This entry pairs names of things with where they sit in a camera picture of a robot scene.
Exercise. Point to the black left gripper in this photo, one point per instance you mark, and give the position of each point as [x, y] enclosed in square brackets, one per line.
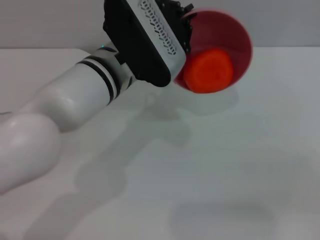
[176, 22]

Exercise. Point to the pink plastic bowl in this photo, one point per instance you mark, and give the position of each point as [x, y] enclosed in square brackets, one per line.
[225, 32]

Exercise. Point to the orange toy fruit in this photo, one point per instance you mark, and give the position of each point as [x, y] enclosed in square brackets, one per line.
[208, 70]

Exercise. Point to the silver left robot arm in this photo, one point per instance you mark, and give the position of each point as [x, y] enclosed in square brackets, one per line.
[50, 117]

